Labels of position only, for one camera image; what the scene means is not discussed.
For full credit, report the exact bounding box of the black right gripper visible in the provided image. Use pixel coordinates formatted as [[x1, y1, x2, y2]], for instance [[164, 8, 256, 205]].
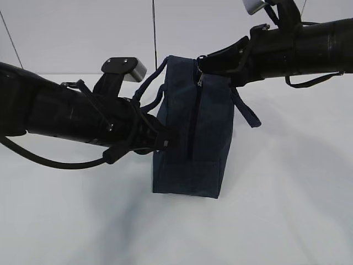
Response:
[[197, 24, 298, 87]]

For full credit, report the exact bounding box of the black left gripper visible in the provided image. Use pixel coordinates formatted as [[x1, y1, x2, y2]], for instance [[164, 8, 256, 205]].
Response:
[[107, 97, 179, 155]]

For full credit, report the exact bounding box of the navy blue fabric lunch bag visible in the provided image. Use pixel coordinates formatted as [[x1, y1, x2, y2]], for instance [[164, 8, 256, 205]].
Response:
[[136, 55, 261, 199]]

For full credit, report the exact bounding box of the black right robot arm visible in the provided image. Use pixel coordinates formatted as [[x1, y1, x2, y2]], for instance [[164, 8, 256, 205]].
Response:
[[196, 19, 352, 89]]

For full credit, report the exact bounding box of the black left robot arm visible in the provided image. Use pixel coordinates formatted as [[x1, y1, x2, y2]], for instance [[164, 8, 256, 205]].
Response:
[[1, 58, 179, 151]]

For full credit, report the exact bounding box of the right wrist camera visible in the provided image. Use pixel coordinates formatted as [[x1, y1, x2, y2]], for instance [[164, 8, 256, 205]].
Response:
[[243, 0, 268, 15]]

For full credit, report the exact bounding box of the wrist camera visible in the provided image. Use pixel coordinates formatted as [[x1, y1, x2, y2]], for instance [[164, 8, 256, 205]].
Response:
[[101, 57, 147, 83], [243, 0, 268, 15]]

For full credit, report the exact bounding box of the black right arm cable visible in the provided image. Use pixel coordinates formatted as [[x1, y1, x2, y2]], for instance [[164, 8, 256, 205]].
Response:
[[285, 70, 345, 89]]

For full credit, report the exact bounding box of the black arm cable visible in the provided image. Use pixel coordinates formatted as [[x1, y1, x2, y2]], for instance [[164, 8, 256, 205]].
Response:
[[285, 70, 345, 89], [0, 135, 133, 170]]

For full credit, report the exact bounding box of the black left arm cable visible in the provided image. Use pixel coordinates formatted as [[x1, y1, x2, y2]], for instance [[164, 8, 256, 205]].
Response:
[[0, 135, 133, 170]]

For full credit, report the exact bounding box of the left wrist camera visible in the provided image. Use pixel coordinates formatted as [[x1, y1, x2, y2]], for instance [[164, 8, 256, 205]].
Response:
[[101, 57, 147, 83]]

